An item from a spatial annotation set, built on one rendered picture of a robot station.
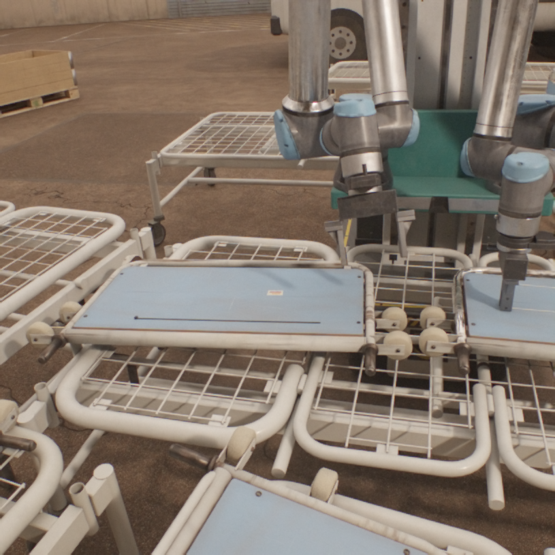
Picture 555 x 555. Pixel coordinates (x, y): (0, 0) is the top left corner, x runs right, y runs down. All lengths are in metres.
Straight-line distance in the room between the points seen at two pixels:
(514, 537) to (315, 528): 0.85
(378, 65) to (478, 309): 0.63
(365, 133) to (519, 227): 0.39
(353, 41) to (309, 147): 6.63
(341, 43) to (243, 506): 7.62
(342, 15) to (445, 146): 6.46
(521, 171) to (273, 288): 0.66
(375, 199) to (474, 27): 0.80
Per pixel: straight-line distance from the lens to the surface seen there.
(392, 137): 1.40
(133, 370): 1.63
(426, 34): 1.87
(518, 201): 1.27
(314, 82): 1.59
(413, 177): 1.87
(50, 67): 7.37
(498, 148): 1.41
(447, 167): 1.88
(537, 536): 1.68
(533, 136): 1.71
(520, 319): 1.37
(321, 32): 1.56
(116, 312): 1.45
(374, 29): 1.45
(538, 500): 1.76
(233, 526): 0.90
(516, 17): 1.41
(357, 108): 1.25
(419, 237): 2.06
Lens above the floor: 1.30
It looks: 29 degrees down
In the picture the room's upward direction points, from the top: 3 degrees counter-clockwise
